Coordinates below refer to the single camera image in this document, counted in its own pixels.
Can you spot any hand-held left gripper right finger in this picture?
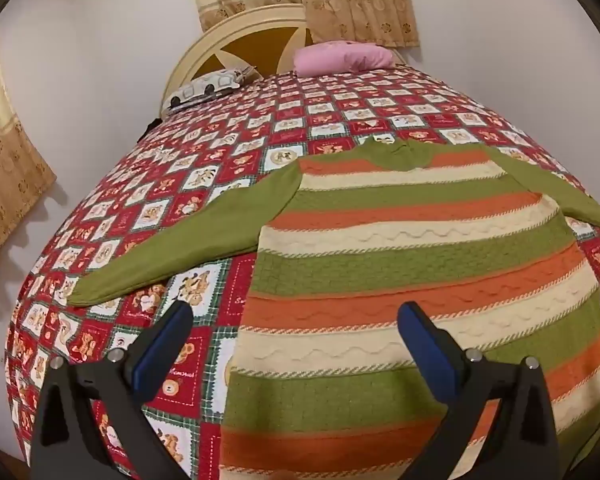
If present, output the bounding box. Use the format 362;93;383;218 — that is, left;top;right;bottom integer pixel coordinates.
397;301;561;480

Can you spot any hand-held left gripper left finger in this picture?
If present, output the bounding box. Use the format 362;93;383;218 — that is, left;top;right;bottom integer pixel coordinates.
30;301;196;480

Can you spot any green orange cream striped sweater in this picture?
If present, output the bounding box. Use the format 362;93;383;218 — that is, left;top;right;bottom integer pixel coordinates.
66;136;600;480

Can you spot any red checked printed blanket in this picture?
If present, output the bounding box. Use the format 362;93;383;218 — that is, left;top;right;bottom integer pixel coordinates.
4;66;600;480

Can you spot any beige floral side curtain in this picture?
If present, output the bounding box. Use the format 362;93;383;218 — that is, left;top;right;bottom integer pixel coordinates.
0;45;58;291

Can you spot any white patterned pillow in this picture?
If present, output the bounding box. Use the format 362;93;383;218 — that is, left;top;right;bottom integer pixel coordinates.
161;65;258;113

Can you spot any pink pillow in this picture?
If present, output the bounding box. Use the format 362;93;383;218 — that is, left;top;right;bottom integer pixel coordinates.
293;42;396;77

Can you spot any cream and brown headboard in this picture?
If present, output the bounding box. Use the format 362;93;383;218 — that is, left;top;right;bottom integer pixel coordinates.
160;3;406;118

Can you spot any tan floral curtain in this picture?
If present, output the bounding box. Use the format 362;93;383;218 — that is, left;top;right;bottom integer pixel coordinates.
299;0;421;50

